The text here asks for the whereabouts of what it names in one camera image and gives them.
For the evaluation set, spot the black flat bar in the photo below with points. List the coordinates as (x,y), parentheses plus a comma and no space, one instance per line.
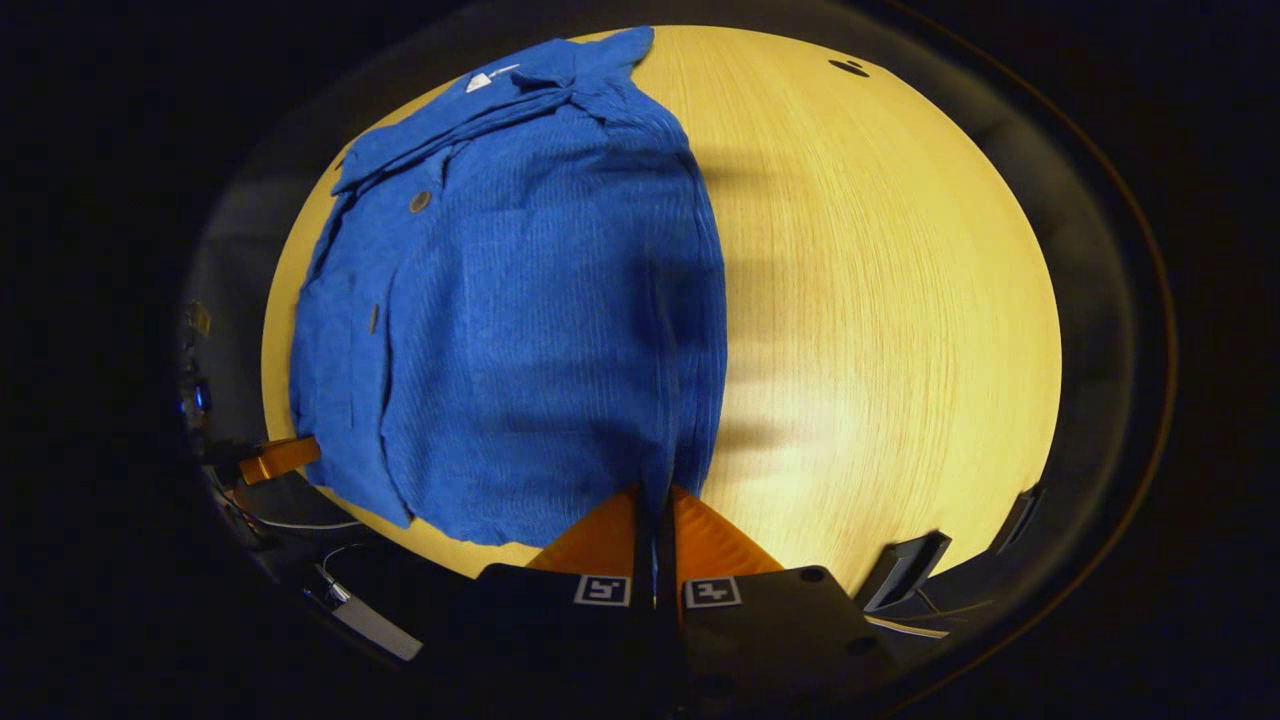
(905,570)

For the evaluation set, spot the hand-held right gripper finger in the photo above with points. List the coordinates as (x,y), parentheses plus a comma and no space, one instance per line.
(668,560)
(645,560)

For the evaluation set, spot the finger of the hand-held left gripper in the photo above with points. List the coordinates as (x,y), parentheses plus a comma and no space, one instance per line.
(280,458)

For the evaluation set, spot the grey flat device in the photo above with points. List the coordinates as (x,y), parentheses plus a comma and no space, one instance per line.
(375,625)

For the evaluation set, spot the blue button shirt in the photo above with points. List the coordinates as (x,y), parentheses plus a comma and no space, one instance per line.
(520,300)

